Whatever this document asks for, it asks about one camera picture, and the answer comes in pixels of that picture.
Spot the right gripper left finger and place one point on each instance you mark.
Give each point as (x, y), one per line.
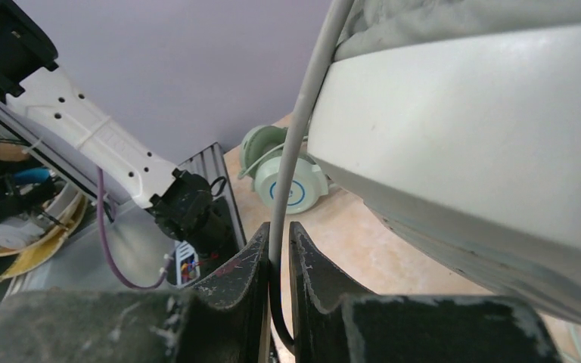
(221, 318)

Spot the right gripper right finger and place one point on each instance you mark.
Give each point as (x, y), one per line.
(336, 319)

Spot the white gaming headphones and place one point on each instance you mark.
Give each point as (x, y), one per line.
(458, 123)

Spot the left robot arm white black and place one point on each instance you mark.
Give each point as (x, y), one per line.
(34, 86)

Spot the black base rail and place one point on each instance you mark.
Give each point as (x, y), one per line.
(224, 229)

